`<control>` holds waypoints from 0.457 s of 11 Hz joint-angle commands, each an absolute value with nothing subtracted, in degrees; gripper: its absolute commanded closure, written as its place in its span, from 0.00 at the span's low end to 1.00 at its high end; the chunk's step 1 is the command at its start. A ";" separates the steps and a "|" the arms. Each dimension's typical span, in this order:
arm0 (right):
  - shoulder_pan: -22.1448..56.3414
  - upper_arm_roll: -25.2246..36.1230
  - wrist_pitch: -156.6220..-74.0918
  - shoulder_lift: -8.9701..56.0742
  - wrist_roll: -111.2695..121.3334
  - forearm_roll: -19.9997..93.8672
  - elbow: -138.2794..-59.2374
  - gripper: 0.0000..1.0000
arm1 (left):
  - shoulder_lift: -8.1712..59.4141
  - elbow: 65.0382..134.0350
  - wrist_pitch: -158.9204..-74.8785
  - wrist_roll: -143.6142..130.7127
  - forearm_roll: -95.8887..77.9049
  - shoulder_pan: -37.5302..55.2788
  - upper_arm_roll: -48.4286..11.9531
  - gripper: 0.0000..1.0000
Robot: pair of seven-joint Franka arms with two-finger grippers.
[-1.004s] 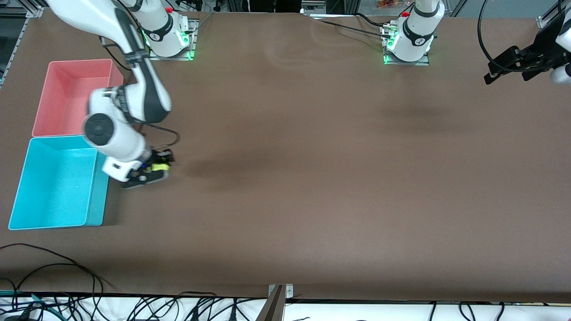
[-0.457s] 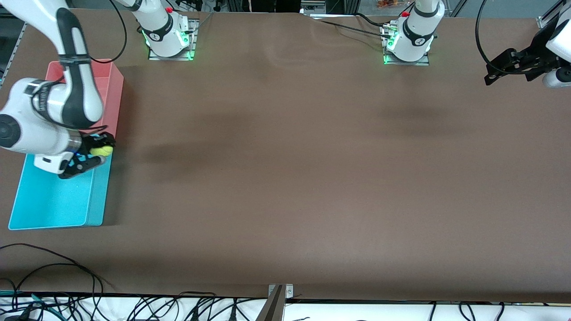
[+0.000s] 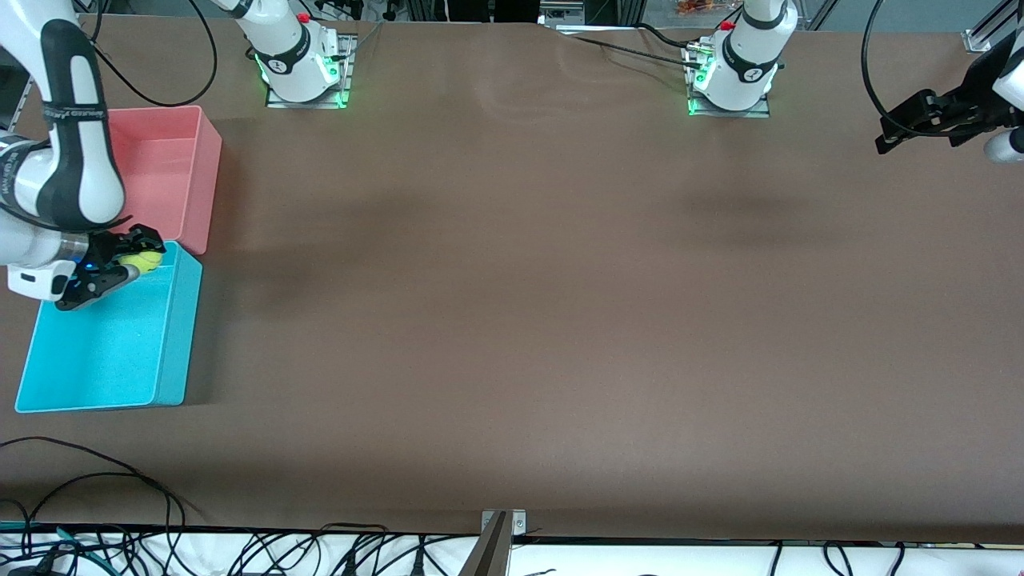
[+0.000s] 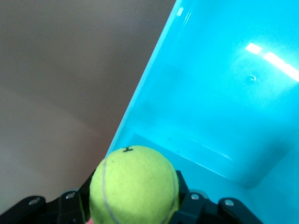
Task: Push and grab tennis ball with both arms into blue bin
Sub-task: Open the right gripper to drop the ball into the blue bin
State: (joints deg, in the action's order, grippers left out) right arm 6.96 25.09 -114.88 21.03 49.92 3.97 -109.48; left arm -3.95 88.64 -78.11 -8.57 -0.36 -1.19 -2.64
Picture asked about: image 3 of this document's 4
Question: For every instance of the pink plastic bin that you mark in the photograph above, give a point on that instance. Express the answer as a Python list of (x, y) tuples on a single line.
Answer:
[(168, 176)]

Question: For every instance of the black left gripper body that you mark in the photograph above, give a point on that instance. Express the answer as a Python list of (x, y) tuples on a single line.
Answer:
[(978, 94)]

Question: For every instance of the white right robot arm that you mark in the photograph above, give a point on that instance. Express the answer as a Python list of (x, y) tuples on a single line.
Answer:
[(80, 160)]

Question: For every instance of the yellow tennis ball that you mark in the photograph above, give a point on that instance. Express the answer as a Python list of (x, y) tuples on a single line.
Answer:
[(144, 262)]

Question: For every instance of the grey aluminium beam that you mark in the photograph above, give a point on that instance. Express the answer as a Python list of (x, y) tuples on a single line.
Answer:
[(488, 556)]

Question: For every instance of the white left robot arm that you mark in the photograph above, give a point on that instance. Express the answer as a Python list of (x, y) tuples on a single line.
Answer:
[(744, 64)]

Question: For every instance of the orange snack packet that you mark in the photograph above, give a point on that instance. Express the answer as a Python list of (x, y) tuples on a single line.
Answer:
[(696, 7)]

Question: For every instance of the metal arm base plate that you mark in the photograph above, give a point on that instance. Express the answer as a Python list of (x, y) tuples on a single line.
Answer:
[(756, 113), (346, 56)]

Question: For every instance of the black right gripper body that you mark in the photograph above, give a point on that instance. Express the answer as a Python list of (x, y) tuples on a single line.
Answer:
[(105, 247)]

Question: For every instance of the blue plastic bin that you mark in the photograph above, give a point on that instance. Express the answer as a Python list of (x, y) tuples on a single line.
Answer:
[(104, 352)]

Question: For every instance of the small silver mounting plate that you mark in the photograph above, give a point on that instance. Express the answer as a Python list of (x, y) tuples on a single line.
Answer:
[(518, 524)]

